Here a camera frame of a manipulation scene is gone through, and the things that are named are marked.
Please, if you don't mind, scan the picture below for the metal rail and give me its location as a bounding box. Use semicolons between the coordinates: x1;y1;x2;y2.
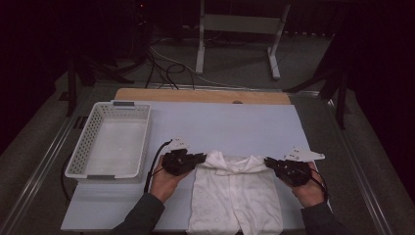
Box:
321;92;394;235
0;87;96;235

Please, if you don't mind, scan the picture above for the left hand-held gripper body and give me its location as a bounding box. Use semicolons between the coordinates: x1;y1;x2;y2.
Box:
161;136;197;176

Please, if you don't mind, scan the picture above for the hand-held gripper cable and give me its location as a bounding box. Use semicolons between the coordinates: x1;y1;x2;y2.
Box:
309;165;330;204
143;139;173;194

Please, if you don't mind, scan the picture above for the person's left hand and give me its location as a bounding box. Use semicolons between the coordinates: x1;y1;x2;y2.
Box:
149;155;194;204

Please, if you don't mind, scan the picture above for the white metal stand frame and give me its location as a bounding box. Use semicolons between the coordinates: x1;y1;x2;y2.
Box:
195;0;292;81

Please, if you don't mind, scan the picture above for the white perforated plastic basket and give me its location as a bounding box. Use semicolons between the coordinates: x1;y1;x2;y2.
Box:
64;100;153;184

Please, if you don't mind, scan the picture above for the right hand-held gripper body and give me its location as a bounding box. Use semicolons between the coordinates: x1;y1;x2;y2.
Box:
273;146;326;188

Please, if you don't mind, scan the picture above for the right hand-held gripper cable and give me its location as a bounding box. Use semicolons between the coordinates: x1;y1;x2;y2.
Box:
309;165;330;204

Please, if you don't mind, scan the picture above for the person's right hand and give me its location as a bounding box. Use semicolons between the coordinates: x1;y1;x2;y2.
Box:
292;162;329;210

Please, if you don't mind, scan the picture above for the left hand-held gripper cable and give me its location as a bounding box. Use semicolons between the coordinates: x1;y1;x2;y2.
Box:
143;139;173;194

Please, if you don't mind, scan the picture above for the dark equipment rack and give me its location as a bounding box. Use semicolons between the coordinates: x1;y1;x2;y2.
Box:
130;0;155;63

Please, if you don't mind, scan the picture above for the looped black cable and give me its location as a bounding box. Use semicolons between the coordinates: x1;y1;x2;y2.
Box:
145;48;197;91

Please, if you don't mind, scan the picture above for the black stand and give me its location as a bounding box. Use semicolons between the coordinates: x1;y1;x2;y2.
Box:
65;55;135;118
283;32;351;131

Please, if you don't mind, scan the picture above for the white cable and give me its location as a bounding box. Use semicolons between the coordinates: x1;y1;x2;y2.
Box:
149;46;251;90

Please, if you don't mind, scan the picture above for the thin black cable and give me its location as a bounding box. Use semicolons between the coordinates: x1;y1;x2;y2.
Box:
60;153;72;202

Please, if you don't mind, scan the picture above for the white baby romper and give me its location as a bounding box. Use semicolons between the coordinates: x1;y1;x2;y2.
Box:
185;149;284;235

